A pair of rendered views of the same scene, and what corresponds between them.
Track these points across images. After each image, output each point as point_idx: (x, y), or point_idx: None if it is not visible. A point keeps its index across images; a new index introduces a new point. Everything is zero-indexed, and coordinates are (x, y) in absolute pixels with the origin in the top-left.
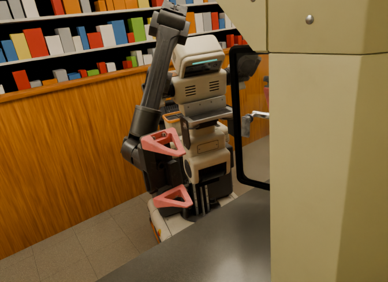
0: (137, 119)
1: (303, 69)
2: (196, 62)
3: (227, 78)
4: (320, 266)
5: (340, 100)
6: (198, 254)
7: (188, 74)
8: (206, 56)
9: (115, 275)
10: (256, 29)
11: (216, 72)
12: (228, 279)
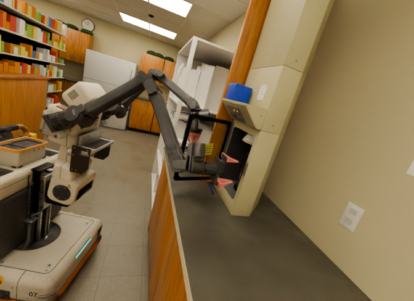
0: (202, 150)
1: (268, 136)
2: None
3: (101, 117)
4: (256, 186)
5: (273, 143)
6: (196, 214)
7: None
8: None
9: (186, 243)
10: (259, 123)
11: None
12: (214, 215)
